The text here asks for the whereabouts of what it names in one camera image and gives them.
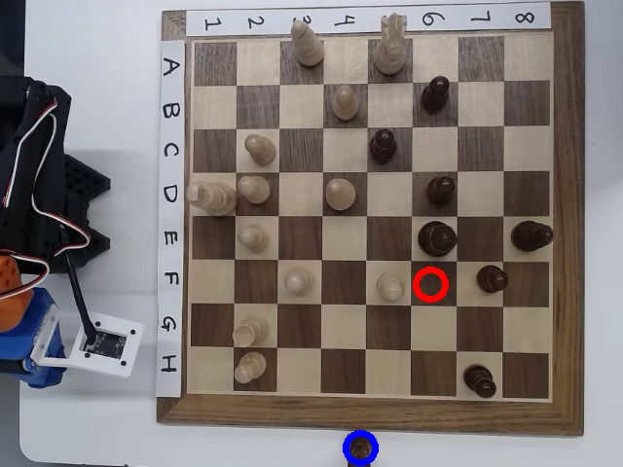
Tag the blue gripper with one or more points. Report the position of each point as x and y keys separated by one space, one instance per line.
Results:
x=30 y=336

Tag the dark wooden rook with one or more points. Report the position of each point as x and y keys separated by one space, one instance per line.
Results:
x=360 y=450

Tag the black and orange robot arm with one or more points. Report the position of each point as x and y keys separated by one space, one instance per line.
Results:
x=44 y=194

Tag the white paper letter strip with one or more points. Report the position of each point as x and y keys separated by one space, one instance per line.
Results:
x=170 y=214

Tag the light wooden knight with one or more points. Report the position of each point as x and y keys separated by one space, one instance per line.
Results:
x=249 y=366

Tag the light wooden rook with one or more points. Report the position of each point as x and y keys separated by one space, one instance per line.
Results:
x=250 y=332

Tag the light wooden king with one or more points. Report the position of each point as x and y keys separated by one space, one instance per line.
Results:
x=214 y=198

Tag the light wooden pawn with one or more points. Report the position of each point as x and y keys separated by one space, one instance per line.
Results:
x=260 y=150
x=340 y=194
x=344 y=104
x=298 y=282
x=252 y=238
x=391 y=288
x=253 y=190

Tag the light wooden bishop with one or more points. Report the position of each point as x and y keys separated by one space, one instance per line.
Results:
x=307 y=48

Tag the dark wooden pawn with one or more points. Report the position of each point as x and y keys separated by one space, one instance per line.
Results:
x=383 y=146
x=434 y=97
x=479 y=381
x=491 y=279
x=440 y=190

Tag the dark wooden king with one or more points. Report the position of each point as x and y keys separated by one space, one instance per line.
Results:
x=437 y=239

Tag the dark wooden bishop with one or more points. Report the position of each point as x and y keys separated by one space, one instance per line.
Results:
x=530 y=236

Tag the white paper number strip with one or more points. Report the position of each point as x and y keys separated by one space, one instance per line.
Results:
x=452 y=19

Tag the wooden chessboard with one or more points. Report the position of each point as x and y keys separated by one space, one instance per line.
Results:
x=564 y=194

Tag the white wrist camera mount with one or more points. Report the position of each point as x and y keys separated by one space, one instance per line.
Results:
x=135 y=343

